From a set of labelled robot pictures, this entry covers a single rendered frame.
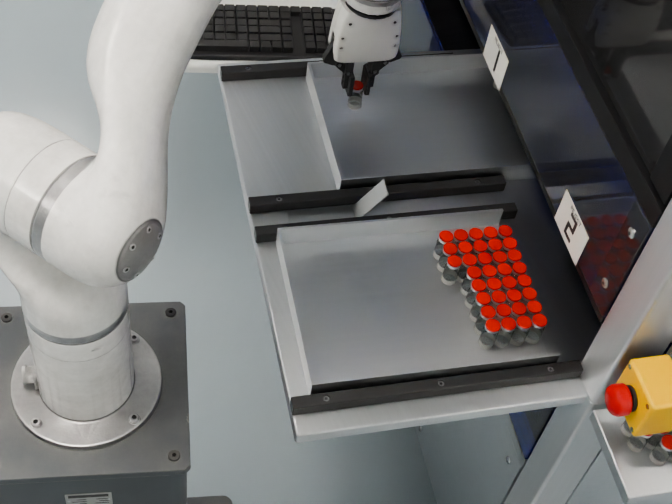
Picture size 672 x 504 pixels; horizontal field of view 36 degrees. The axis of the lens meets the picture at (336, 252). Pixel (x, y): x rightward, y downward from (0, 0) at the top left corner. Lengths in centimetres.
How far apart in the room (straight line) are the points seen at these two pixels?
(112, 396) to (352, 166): 54
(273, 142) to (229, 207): 108
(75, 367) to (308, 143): 59
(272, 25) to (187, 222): 87
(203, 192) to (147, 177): 170
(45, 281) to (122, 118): 23
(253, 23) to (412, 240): 59
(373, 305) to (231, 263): 117
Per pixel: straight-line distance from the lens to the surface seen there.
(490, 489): 189
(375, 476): 233
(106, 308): 119
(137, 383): 139
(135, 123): 104
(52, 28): 322
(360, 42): 157
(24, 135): 110
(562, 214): 146
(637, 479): 143
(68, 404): 134
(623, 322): 134
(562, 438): 156
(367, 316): 145
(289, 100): 172
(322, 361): 140
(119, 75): 104
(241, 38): 190
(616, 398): 131
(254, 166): 161
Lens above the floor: 206
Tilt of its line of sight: 51 degrees down
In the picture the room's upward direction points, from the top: 10 degrees clockwise
